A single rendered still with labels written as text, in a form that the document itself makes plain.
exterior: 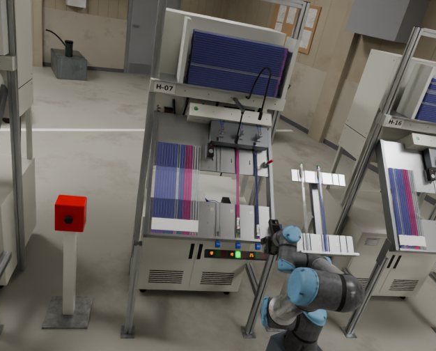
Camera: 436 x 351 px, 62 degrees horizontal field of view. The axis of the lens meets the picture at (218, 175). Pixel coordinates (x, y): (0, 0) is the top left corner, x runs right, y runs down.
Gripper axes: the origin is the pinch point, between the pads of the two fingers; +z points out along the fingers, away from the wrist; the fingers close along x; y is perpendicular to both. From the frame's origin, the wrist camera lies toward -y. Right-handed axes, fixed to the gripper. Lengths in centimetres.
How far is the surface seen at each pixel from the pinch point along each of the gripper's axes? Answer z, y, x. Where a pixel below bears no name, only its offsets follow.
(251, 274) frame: 52, 10, 11
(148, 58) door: 523, -511, -59
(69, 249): 35, 2, -97
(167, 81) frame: -10, -81, -55
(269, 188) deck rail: 9.6, -33.4, 8.0
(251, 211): 9.4, -18.9, -2.9
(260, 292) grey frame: 36.3, 21.5, 10.9
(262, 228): 9.4, -9.7, 3.3
